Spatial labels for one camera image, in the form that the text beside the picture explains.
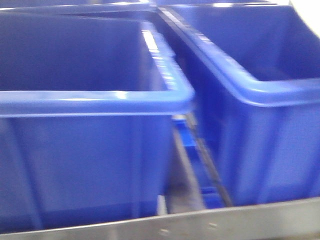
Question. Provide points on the stainless steel shelf rack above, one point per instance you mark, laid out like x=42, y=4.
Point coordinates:
x=190, y=220

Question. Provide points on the left blue plastic bin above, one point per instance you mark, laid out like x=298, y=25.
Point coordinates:
x=87, y=102

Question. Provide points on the blue plastic bin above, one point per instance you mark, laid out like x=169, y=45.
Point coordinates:
x=87, y=102
x=255, y=69

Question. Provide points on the right blue plastic bin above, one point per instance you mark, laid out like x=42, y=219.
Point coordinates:
x=255, y=69

